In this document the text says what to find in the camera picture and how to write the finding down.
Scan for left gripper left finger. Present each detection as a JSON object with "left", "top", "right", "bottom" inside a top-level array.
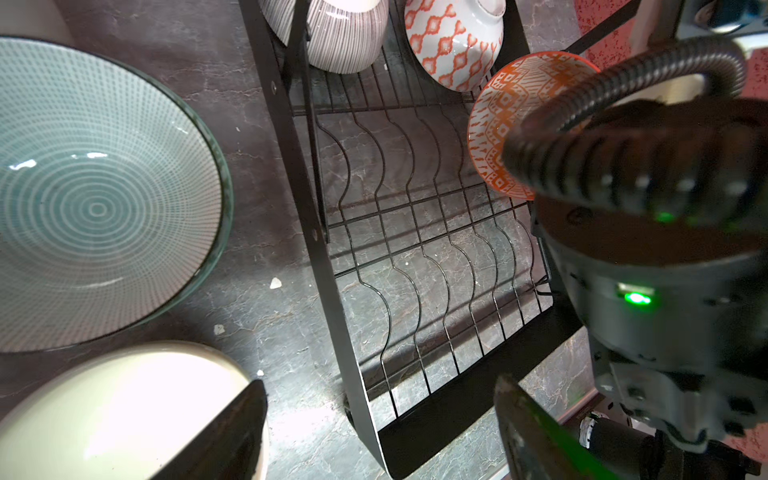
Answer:
[{"left": 154, "top": 380, "right": 268, "bottom": 480}]

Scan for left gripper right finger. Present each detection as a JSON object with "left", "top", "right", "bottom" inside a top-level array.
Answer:
[{"left": 494, "top": 374, "right": 617, "bottom": 479}]

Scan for white bottom bowl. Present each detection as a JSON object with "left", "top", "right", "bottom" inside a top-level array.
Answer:
[{"left": 1, "top": 341, "right": 250, "bottom": 479}]

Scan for teal line pattern bowl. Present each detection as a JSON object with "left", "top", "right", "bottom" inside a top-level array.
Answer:
[{"left": 1, "top": 36, "right": 234, "bottom": 354}]

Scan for orange pattern bowl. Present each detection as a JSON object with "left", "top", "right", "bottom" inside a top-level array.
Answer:
[{"left": 467, "top": 51, "right": 600, "bottom": 201}]

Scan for blue triangle pattern bowl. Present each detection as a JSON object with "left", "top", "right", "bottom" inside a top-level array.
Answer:
[{"left": 404, "top": 0, "right": 506, "bottom": 93}]

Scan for pink striped bowl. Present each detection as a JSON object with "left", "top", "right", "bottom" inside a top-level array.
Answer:
[{"left": 259, "top": 0, "right": 389, "bottom": 75}]

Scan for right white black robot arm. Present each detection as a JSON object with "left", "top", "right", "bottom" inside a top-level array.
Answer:
[{"left": 494, "top": 1, "right": 767, "bottom": 479}]

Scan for white ceramic mug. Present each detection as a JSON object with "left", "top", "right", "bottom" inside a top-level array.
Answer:
[{"left": 0, "top": 0, "right": 74, "bottom": 46}]

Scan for black wire dish rack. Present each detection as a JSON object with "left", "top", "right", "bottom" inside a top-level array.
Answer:
[{"left": 238, "top": 0, "right": 643, "bottom": 480}]

